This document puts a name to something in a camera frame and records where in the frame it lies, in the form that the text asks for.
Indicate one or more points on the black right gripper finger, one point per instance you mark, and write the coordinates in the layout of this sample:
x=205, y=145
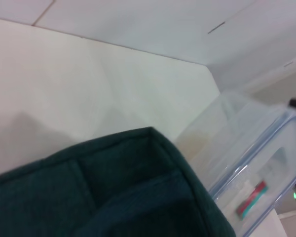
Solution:
x=294, y=103

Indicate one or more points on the dark teal insulated lunch bag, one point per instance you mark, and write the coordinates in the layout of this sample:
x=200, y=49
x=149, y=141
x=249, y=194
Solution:
x=88, y=197

